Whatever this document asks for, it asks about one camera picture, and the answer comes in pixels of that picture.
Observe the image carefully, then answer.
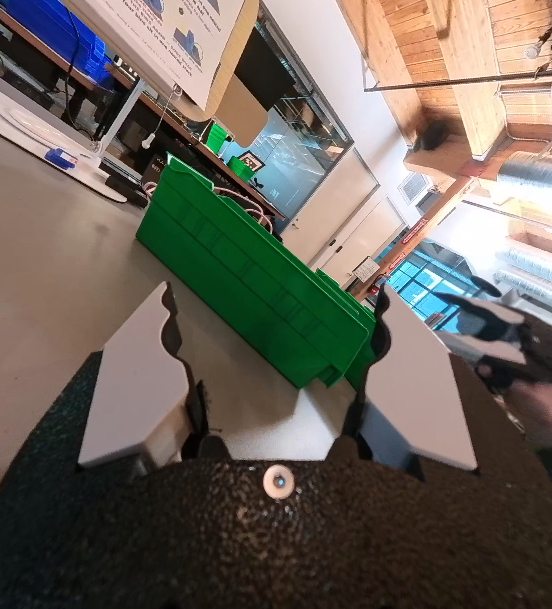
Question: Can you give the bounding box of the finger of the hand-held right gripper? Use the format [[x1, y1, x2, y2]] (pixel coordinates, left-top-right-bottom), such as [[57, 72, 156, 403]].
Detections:
[[439, 331, 528, 365], [435, 292, 527, 342]]

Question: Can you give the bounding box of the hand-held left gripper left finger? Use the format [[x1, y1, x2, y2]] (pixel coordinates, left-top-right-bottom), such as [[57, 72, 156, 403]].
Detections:
[[77, 281, 208, 470]]

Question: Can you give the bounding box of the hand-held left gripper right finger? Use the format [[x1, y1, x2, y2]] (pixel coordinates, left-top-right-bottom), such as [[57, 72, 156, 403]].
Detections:
[[344, 285, 478, 472]]

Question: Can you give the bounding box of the green bins clear case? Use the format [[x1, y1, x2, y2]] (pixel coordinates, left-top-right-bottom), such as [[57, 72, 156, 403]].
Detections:
[[206, 123, 232, 154]]

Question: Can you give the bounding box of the stack of blue bins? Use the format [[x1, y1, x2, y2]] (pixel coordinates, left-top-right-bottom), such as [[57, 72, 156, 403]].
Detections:
[[0, 0, 115, 77]]

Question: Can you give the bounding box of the person's right hand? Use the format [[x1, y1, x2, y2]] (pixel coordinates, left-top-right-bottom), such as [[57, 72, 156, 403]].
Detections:
[[502, 382, 552, 451]]

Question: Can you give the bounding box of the long red arrow sign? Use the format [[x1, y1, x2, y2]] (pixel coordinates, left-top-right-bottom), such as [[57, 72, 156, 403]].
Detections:
[[402, 218, 430, 244]]

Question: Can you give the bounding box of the small whiteboard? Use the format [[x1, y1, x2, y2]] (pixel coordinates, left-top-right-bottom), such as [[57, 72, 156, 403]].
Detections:
[[353, 257, 380, 283]]

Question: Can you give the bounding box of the white door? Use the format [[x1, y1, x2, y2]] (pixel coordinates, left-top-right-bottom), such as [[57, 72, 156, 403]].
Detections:
[[316, 195, 407, 286], [281, 147, 381, 265]]

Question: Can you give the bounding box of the black flat box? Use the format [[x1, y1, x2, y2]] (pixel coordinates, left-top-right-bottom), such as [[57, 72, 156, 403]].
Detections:
[[106, 177, 149, 206]]

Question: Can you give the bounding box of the black ceiling fixture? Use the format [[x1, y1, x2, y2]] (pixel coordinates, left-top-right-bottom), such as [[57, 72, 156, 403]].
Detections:
[[416, 119, 451, 152]]

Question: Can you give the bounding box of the black box blue stripe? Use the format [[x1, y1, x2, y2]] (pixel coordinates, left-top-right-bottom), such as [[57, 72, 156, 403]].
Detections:
[[100, 159, 142, 180]]

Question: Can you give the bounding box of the black cardboard box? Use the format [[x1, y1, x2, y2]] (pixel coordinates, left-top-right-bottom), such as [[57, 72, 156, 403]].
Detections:
[[145, 152, 173, 191]]

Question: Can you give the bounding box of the wooden workbench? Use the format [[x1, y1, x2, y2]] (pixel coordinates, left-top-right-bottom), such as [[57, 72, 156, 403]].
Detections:
[[105, 64, 287, 220], [0, 0, 111, 98]]

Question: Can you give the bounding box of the white round disc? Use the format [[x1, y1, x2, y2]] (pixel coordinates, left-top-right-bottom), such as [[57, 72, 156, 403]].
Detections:
[[7, 108, 54, 140]]

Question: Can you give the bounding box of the brown cardboard panel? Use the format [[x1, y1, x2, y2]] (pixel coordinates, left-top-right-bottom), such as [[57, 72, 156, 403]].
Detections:
[[216, 76, 268, 147]]

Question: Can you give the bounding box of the instruction poster board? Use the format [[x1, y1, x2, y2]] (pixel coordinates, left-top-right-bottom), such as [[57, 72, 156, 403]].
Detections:
[[59, 0, 260, 122]]

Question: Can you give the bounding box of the metal air duct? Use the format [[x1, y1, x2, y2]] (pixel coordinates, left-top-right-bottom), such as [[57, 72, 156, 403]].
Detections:
[[497, 152, 552, 193], [494, 246, 552, 297]]

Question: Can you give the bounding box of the wooden post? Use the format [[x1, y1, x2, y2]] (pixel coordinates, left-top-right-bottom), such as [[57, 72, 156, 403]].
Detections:
[[352, 176, 476, 303]]

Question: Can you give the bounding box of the wall vent grille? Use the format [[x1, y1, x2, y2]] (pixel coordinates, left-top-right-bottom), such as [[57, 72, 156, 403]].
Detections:
[[398, 171, 430, 205]]

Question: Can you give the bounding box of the pink cable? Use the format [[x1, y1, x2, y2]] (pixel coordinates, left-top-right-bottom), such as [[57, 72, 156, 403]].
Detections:
[[140, 182, 277, 235]]

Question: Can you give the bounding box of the white hanging cord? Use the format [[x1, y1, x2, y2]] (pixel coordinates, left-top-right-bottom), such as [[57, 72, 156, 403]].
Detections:
[[142, 86, 182, 149]]

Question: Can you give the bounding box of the black wall screen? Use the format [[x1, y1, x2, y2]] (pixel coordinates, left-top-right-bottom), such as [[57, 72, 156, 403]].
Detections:
[[234, 29, 301, 113]]

